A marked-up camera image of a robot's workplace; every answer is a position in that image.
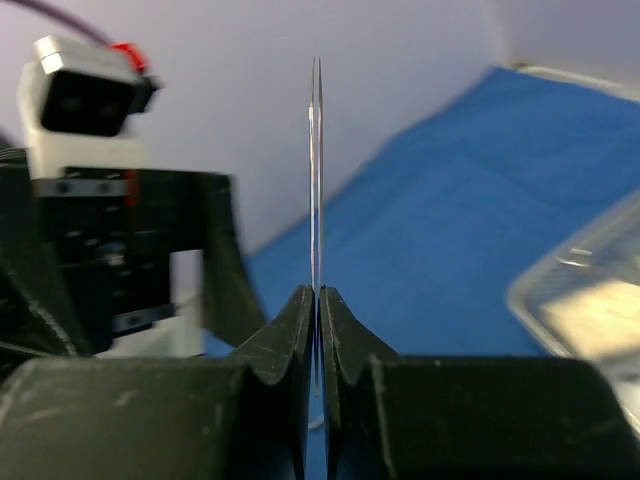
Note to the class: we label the blue surgical drape cloth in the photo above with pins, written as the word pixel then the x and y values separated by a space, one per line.
pixel 423 243

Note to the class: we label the steel tweezers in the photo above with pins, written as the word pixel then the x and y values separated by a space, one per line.
pixel 315 206

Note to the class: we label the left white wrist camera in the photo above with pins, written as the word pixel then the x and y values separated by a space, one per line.
pixel 75 99

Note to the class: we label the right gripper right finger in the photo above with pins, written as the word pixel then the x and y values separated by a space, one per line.
pixel 393 416

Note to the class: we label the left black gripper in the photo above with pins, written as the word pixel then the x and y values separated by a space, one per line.
pixel 114 291

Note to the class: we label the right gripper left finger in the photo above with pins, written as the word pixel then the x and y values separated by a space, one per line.
pixel 243 416

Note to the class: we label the steel mesh instrument tray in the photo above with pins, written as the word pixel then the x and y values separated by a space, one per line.
pixel 581 300

